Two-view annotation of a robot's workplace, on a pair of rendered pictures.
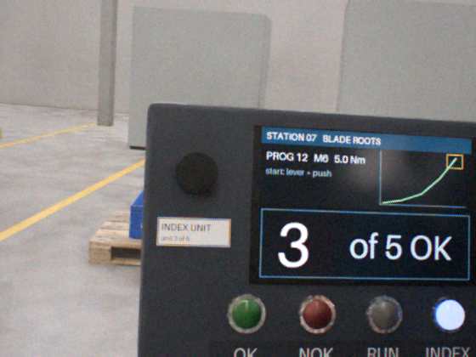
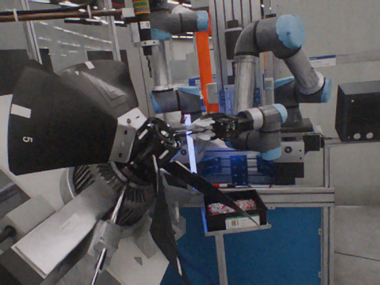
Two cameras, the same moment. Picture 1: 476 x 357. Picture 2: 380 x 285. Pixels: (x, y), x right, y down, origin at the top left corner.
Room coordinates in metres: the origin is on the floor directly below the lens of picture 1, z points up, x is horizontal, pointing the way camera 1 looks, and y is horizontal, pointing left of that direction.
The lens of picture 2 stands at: (1.68, -0.27, 1.39)
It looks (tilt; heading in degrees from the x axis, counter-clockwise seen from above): 15 degrees down; 204
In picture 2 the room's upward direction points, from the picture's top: 7 degrees counter-clockwise
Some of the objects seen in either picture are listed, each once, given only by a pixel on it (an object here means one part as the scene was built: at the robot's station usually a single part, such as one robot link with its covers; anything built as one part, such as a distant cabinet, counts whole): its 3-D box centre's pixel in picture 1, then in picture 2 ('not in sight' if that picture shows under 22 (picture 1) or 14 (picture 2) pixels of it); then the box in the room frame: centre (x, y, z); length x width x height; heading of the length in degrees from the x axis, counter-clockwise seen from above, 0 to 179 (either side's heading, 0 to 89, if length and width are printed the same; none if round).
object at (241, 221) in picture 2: not in sight; (233, 210); (0.71, -0.56, 0.85); 0.22 x 0.17 x 0.07; 114
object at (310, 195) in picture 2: not in sight; (220, 196); (0.56, -0.65, 0.82); 0.90 x 0.04 x 0.08; 99
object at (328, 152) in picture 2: not in sight; (328, 163); (0.49, -0.23, 0.96); 0.03 x 0.03 x 0.20; 9
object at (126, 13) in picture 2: not in sight; (140, 28); (0.94, -0.70, 1.50); 0.09 x 0.07 x 0.10; 134
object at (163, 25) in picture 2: not in sight; (165, 25); (0.60, -0.79, 1.54); 0.11 x 0.08 x 0.11; 120
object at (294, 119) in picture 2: not in sight; (286, 114); (0.15, -0.40, 1.09); 0.15 x 0.15 x 0.10
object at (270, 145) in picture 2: not in sight; (265, 142); (0.62, -0.44, 1.08); 0.11 x 0.08 x 0.11; 71
